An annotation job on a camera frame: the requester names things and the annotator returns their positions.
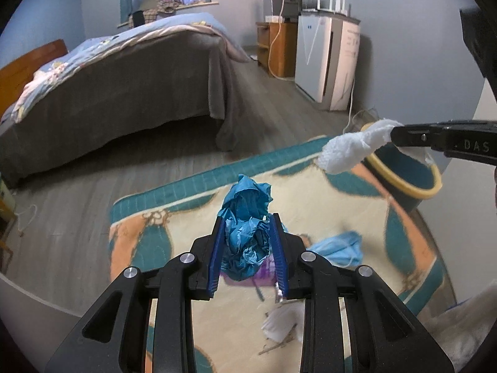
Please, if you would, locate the teal plastic bag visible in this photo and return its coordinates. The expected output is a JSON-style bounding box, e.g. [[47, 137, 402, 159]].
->
[[218, 174, 273, 281]]

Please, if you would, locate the white tissue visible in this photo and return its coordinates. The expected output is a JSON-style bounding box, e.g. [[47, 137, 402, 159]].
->
[[315, 120, 403, 174]]

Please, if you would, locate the yellow rimmed teal trash bin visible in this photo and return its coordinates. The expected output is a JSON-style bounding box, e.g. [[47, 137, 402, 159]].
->
[[362, 143, 442, 213]]

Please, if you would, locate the purple plastic wrapper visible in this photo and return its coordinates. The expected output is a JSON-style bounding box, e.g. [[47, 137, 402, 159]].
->
[[221, 257, 276, 287]]

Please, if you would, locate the teal orange patterned blanket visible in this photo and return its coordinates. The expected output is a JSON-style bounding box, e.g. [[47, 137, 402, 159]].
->
[[110, 139, 453, 372]]

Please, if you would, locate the white air purifier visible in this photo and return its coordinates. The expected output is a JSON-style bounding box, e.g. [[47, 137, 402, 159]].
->
[[295, 13, 361, 111]]

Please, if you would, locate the bed with grey cover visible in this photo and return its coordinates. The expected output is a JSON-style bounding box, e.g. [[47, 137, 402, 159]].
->
[[1, 30, 249, 186]]

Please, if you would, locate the wooden tv cabinet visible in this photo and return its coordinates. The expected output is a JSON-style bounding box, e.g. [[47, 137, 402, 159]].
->
[[256, 22, 297, 78]]

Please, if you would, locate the white wifi router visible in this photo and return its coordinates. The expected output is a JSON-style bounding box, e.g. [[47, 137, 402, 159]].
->
[[302, 0, 349, 18]]

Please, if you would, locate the wooden bedside shelf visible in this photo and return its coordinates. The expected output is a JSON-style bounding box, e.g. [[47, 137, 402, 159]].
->
[[0, 180, 18, 273]]

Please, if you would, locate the light blue floral quilt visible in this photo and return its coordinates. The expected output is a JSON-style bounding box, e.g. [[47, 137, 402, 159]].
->
[[2, 13, 249, 123]]

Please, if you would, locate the clothes pile on sill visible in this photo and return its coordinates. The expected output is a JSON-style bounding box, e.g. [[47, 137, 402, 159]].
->
[[128, 0, 181, 29]]

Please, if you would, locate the wooden headboard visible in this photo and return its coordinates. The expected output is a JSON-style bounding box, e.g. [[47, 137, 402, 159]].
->
[[0, 39, 68, 115]]

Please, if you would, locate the white power cable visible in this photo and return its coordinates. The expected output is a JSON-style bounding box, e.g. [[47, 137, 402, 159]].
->
[[267, 0, 380, 135]]

